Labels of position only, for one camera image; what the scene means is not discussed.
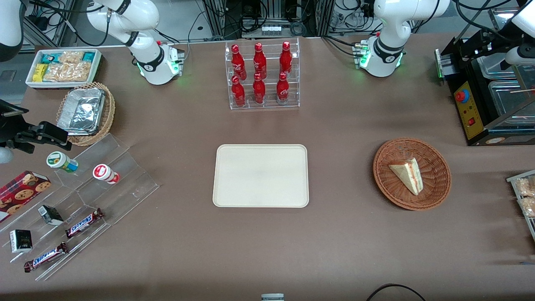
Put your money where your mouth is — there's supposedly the small black box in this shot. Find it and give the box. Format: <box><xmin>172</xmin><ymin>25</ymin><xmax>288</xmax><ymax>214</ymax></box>
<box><xmin>38</xmin><ymin>205</ymin><xmax>64</xmax><ymax>226</ymax></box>

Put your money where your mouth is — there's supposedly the clear acrylic bottle rack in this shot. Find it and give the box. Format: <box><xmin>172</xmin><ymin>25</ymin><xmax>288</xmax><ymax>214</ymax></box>
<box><xmin>225</xmin><ymin>38</ymin><xmax>301</xmax><ymax>110</ymax></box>

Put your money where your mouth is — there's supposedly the large steel pan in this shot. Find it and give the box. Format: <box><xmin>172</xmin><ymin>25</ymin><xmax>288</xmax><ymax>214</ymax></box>
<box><xmin>488</xmin><ymin>79</ymin><xmax>535</xmax><ymax>122</ymax></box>

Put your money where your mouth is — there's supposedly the silver foil container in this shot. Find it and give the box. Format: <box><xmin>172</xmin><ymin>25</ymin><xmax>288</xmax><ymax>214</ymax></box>
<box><xmin>57</xmin><ymin>87</ymin><xmax>105</xmax><ymax>136</ymax></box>

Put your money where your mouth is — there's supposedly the snickers chocolate bar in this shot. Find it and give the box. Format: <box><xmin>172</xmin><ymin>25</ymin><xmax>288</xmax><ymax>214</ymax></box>
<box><xmin>24</xmin><ymin>242</ymin><xmax>69</xmax><ymax>273</ymax></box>
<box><xmin>65</xmin><ymin>208</ymin><xmax>104</xmax><ymax>239</ymax></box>

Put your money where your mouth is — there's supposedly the round brown wicker basket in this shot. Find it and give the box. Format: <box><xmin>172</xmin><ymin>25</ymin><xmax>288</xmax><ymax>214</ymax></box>
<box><xmin>373</xmin><ymin>138</ymin><xmax>452</xmax><ymax>211</ymax></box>

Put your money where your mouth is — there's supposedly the cream rectangular serving tray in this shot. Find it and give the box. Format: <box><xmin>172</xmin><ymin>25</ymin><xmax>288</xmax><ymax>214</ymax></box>
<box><xmin>212</xmin><ymin>144</ymin><xmax>309</xmax><ymax>208</ymax></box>

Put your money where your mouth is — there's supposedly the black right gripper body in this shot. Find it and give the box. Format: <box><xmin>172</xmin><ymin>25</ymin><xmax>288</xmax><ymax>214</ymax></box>
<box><xmin>0</xmin><ymin>99</ymin><xmax>42</xmax><ymax>153</ymax></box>

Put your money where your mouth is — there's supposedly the clear acrylic step display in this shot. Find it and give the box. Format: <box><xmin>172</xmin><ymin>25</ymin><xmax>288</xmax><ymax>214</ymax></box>
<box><xmin>0</xmin><ymin>134</ymin><xmax>160</xmax><ymax>281</ymax></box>

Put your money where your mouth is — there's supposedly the red lid white cup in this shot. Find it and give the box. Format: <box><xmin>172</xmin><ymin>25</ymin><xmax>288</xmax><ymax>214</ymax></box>
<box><xmin>93</xmin><ymin>164</ymin><xmax>120</xmax><ymax>184</ymax></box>

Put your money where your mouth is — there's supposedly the white rectangular snack bin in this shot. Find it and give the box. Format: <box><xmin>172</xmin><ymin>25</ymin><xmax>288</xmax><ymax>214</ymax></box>
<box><xmin>26</xmin><ymin>48</ymin><xmax>102</xmax><ymax>89</ymax></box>

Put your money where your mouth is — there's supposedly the black and white box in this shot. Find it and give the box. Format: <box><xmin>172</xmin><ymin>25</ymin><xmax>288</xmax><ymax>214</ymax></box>
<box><xmin>9</xmin><ymin>229</ymin><xmax>33</xmax><ymax>253</ymax></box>

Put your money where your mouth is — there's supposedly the light wicker basket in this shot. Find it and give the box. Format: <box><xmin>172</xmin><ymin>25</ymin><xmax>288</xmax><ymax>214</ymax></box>
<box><xmin>56</xmin><ymin>82</ymin><xmax>116</xmax><ymax>146</ymax></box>

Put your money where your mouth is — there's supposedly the triangular sandwich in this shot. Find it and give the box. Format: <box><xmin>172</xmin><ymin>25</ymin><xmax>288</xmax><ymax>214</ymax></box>
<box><xmin>389</xmin><ymin>158</ymin><xmax>424</xmax><ymax>196</ymax></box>

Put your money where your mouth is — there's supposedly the large clear cracker bag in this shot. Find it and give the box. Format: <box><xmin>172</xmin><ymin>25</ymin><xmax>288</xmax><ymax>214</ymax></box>
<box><xmin>43</xmin><ymin>62</ymin><xmax>92</xmax><ymax>82</ymax></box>

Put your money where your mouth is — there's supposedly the green lid white cup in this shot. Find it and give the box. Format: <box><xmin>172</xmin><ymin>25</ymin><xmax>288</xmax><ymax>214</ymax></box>
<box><xmin>46</xmin><ymin>151</ymin><xmax>79</xmax><ymax>173</ymax></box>

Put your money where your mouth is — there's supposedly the small clear cracker bag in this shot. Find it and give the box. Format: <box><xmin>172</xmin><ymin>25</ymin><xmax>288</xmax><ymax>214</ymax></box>
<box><xmin>58</xmin><ymin>51</ymin><xmax>84</xmax><ymax>64</ymax></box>

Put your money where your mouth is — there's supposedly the red plaid cookie box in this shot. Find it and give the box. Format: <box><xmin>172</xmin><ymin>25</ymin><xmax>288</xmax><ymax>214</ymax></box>
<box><xmin>0</xmin><ymin>171</ymin><xmax>51</xmax><ymax>223</ymax></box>

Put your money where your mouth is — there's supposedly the red cola bottle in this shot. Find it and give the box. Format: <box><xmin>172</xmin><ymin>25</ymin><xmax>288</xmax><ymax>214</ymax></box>
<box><xmin>231</xmin><ymin>44</ymin><xmax>247</xmax><ymax>81</ymax></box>
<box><xmin>279</xmin><ymin>41</ymin><xmax>293</xmax><ymax>77</ymax></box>
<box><xmin>252</xmin><ymin>73</ymin><xmax>266</xmax><ymax>105</ymax></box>
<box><xmin>253</xmin><ymin>43</ymin><xmax>267</xmax><ymax>80</ymax></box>
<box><xmin>276</xmin><ymin>72</ymin><xmax>290</xmax><ymax>105</ymax></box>
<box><xmin>231</xmin><ymin>75</ymin><xmax>246</xmax><ymax>107</ymax></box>

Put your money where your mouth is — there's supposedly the grey metal snack tray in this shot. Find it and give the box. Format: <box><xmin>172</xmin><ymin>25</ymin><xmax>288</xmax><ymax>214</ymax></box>
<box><xmin>506</xmin><ymin>169</ymin><xmax>535</xmax><ymax>243</ymax></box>

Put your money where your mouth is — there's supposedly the black cable loop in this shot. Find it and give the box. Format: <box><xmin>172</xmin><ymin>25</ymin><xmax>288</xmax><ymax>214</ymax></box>
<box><xmin>367</xmin><ymin>283</ymin><xmax>427</xmax><ymax>301</ymax></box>

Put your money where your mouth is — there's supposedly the black food warmer machine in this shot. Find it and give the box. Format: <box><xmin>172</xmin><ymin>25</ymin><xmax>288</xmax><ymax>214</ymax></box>
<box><xmin>435</xmin><ymin>6</ymin><xmax>535</xmax><ymax>147</ymax></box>

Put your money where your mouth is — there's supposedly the clear pastry bag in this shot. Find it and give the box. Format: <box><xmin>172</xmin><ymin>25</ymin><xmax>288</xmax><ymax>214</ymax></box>
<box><xmin>518</xmin><ymin>196</ymin><xmax>535</xmax><ymax>218</ymax></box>
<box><xmin>515</xmin><ymin>177</ymin><xmax>535</xmax><ymax>197</ymax></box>

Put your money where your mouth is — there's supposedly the small steel pan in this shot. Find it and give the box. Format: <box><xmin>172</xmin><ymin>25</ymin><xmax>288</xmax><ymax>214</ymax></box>
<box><xmin>476</xmin><ymin>54</ymin><xmax>519</xmax><ymax>80</ymax></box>

